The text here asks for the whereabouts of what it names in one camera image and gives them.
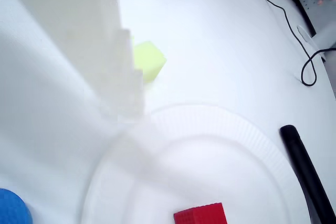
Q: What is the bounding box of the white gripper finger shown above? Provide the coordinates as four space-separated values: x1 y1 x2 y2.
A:
0 0 145 121

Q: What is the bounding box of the red cube block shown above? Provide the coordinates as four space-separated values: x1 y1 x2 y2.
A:
173 202 228 224

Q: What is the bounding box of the light green cube block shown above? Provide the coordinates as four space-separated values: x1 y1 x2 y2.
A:
133 40 167 83

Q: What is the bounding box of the white paper plate dish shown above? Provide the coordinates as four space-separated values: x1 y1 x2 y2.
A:
80 103 313 224

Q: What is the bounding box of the blue block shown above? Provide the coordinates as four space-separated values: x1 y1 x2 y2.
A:
0 188 34 224

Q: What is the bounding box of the black table edge strip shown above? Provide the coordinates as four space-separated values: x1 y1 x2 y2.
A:
267 0 327 63

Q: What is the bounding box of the small white oval piece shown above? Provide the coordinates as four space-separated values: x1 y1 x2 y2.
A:
296 24 312 42

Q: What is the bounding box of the black cylindrical bar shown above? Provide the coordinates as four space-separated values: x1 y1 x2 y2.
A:
279 124 336 224

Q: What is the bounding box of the thin black cable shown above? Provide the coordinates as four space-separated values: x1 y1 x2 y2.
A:
256 0 336 87

